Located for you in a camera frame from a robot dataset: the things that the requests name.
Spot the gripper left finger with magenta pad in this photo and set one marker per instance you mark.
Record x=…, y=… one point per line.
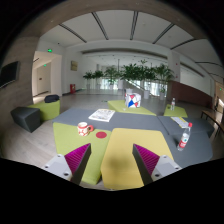
x=71, y=166

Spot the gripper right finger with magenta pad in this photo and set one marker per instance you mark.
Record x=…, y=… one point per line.
x=153, y=167

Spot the clear bottle with red label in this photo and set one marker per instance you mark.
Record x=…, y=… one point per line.
x=185, y=137

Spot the far clear water bottle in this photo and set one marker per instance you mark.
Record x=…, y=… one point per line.
x=173, y=104

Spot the lime green seat cushion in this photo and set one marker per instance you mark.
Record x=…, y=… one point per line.
x=67, y=139

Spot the yellow seat cushion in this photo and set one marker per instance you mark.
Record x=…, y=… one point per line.
x=119, y=169

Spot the red and white ceramic mug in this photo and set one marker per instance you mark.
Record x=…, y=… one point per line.
x=84, y=129

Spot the red round coaster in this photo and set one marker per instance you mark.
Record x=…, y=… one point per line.
x=101, y=135

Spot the grey upholstered seat platform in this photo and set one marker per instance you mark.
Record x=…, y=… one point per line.
x=197, y=150

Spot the white leaflet on grey seat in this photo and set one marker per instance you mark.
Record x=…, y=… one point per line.
x=180, y=121

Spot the open magazine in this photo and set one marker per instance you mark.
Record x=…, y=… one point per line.
x=102, y=115

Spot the lime green cube ottoman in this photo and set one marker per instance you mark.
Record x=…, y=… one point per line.
x=48, y=111

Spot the small lime green stool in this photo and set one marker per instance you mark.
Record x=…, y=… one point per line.
x=176, y=112

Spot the far lime green seat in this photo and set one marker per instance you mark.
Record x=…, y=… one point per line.
x=119, y=106

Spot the red white blue geometric box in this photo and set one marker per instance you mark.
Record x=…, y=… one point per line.
x=133, y=100

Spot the black bag on ottoman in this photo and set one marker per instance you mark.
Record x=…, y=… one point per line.
x=51, y=98

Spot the red fire extinguisher cabinet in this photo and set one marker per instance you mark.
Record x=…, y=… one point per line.
x=72, y=88

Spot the wooden bench at right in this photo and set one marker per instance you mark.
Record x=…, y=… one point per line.
x=218, y=122

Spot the row of potted green plants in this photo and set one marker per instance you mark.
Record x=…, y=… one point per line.
x=135, y=72

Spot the framed notice on wall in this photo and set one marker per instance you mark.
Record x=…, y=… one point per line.
x=74, y=65

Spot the wall mounted black television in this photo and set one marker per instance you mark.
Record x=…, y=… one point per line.
x=9, y=73

